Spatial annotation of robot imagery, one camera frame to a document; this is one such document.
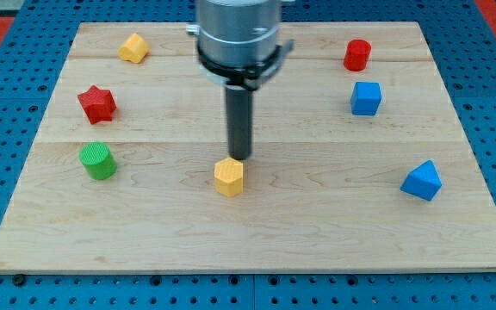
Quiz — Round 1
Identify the red star block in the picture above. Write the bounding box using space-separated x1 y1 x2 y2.
77 85 117 125

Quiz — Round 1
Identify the yellow hexagon block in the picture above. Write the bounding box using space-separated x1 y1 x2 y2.
214 158 244 197

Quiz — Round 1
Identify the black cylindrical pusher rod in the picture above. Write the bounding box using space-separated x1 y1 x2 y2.
225 88 253 160

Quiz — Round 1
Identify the light wooden board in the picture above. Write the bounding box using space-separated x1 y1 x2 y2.
0 22 496 275

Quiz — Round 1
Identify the blue cube block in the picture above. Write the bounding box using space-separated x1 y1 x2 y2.
350 81 382 116

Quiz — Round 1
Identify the green cylinder block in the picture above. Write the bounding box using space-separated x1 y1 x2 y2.
79 142 117 180

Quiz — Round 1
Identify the red cylinder block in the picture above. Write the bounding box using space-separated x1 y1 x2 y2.
344 39 372 71

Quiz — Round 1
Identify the yellow rounded block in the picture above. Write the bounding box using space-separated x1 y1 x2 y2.
118 33 150 64

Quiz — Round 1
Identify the blue triangular prism block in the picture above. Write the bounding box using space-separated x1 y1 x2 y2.
400 160 443 202

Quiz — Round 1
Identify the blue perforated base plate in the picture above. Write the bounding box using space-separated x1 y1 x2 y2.
0 0 496 309

